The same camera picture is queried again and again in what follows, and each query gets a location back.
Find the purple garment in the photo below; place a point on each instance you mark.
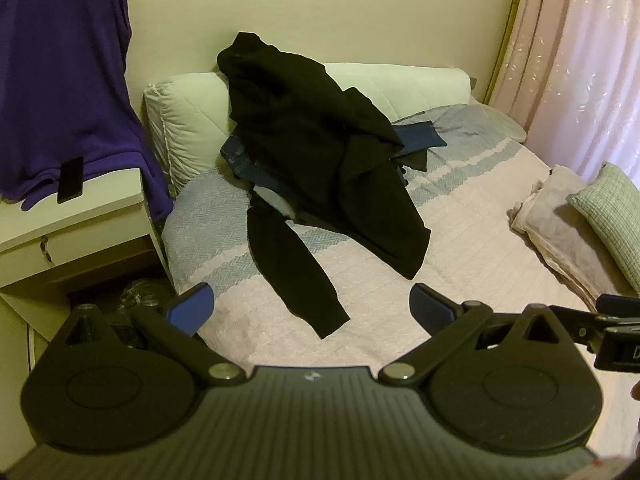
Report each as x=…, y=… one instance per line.
x=60, y=85

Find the black phone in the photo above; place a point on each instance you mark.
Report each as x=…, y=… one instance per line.
x=71, y=180

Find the folded green cloth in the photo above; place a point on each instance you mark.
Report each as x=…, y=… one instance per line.
x=612, y=205

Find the white nightstand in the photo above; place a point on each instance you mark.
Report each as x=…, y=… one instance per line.
x=100, y=240

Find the blue jeans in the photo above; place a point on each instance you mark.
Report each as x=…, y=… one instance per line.
x=424, y=137

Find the black sweater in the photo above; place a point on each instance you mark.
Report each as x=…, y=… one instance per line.
x=330, y=160

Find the white pillow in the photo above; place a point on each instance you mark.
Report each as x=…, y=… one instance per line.
x=195, y=120
x=415, y=90

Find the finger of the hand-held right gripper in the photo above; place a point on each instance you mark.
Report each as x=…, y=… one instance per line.
x=620, y=305
x=582, y=324

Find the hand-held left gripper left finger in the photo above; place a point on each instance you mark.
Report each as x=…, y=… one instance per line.
x=192, y=306

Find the folded beige blanket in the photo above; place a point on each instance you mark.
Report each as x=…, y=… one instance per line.
x=555, y=225

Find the pink curtain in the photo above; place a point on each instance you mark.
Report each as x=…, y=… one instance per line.
x=580, y=60

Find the dark glossy bag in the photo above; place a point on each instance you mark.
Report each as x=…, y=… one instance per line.
x=140, y=295

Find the pale oval object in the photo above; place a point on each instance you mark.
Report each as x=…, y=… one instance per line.
x=505, y=122

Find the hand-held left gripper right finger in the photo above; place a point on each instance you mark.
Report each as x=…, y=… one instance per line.
x=429, y=306

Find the bed with striped bedspread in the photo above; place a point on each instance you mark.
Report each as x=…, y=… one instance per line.
x=475, y=220

